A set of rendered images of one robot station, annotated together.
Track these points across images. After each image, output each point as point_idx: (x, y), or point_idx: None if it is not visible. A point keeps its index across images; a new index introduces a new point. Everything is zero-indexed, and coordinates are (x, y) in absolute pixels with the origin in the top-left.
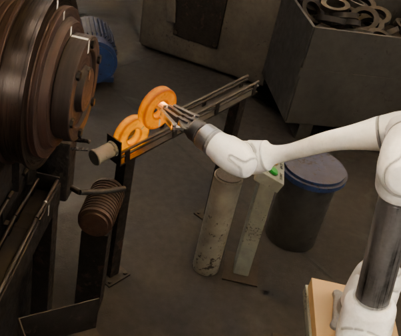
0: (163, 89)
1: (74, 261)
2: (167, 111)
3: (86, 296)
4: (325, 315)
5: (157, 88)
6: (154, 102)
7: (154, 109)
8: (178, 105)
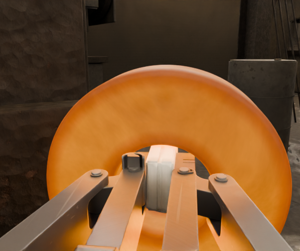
0: (170, 67)
1: None
2: (113, 187)
3: None
4: None
5: (147, 66)
6: (97, 127)
7: (105, 170)
8: (239, 187)
